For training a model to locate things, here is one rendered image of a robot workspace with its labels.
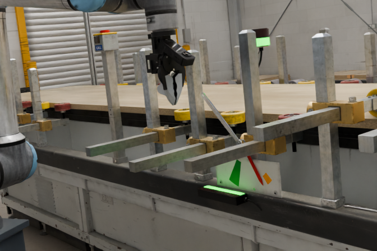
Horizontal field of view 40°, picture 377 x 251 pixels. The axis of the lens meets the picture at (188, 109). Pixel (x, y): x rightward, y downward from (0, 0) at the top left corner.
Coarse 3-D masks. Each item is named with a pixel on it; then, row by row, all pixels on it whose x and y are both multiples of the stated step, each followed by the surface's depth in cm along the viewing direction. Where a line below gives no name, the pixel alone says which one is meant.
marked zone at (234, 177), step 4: (236, 160) 155; (236, 164) 156; (240, 164) 154; (236, 168) 156; (240, 168) 155; (232, 172) 157; (236, 172) 156; (232, 176) 158; (236, 176) 156; (232, 180) 158; (236, 180) 157; (236, 184) 157
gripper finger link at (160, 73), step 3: (159, 66) 146; (162, 66) 146; (159, 69) 146; (162, 69) 146; (159, 72) 146; (162, 72) 146; (165, 72) 147; (159, 75) 146; (162, 75) 146; (165, 75) 147; (159, 78) 147; (162, 78) 146; (162, 81) 146; (165, 81) 147; (165, 84) 147; (165, 87) 147
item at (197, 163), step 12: (300, 132) 155; (240, 144) 143; (252, 144) 142; (264, 144) 145; (204, 156) 132; (216, 156) 134; (228, 156) 137; (240, 156) 139; (192, 168) 129; (204, 168) 131
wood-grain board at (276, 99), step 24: (24, 96) 359; (48, 96) 336; (72, 96) 316; (96, 96) 298; (120, 96) 283; (216, 96) 234; (240, 96) 224; (264, 96) 215; (288, 96) 206; (312, 96) 199; (336, 96) 192; (360, 96) 185; (264, 120) 169
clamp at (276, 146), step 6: (240, 138) 153; (246, 138) 151; (252, 138) 149; (276, 138) 143; (282, 138) 145; (270, 144) 144; (276, 144) 143; (282, 144) 145; (270, 150) 144; (276, 150) 143; (282, 150) 145
